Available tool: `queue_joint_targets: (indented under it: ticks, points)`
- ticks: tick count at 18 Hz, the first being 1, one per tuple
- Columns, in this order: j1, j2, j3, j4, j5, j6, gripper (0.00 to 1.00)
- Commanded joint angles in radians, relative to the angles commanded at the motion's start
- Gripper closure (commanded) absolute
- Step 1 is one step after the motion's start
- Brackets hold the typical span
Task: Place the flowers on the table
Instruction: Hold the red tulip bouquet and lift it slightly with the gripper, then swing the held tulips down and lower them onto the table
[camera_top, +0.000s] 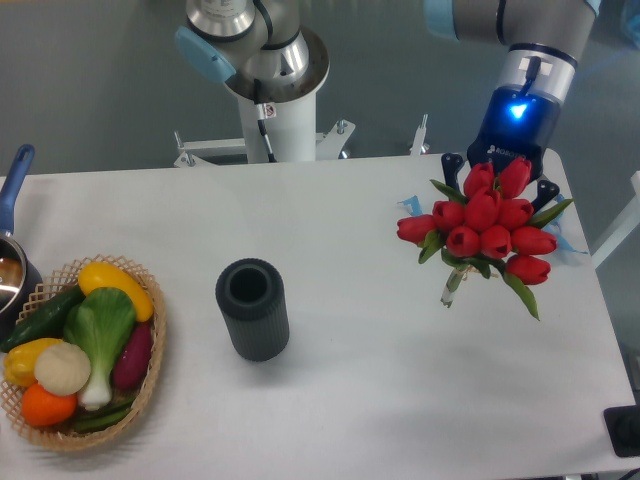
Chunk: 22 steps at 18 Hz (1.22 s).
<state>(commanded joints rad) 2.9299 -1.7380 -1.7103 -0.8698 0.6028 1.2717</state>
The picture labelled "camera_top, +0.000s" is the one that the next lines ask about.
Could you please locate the woven wicker basket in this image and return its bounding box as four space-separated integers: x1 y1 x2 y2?
1 254 167 452

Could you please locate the blue handled saucepan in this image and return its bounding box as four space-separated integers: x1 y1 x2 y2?
1 144 42 341

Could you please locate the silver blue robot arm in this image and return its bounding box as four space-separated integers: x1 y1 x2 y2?
175 1 599 209

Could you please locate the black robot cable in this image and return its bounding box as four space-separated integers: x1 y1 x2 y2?
252 78 278 164

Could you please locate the yellow squash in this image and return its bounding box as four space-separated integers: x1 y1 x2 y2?
78 261 154 322

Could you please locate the light blue ribbon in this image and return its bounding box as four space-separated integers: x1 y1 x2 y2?
398 195 589 255

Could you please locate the black blue-lit gripper body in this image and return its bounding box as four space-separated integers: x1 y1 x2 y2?
467 87 561 181

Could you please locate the purple sweet potato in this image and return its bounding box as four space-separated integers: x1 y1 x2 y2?
112 322 152 391

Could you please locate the red tulip bouquet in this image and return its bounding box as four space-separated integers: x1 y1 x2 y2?
396 157 572 318

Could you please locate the yellow bell pepper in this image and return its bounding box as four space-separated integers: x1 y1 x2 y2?
3 338 63 388

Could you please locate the green bean pod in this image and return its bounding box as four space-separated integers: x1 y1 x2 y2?
71 398 134 434

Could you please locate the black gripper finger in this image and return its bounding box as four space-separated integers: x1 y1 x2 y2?
531 179 560 213
441 153 464 192

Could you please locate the beige garlic bulb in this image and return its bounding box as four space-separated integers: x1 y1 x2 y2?
34 342 91 396

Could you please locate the white frame at right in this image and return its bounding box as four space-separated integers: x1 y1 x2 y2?
591 171 639 269

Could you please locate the dark green cucumber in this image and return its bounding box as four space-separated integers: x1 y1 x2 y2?
1 285 85 353

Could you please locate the black device at edge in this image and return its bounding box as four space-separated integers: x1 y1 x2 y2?
603 405 639 458

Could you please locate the orange fruit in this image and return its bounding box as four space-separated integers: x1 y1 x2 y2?
21 383 77 427

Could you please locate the dark grey ribbed vase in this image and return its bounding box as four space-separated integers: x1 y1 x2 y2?
215 258 290 362

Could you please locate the green bok choy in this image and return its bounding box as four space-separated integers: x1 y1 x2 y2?
63 287 136 411

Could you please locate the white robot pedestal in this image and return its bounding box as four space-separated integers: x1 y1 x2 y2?
172 89 431 169

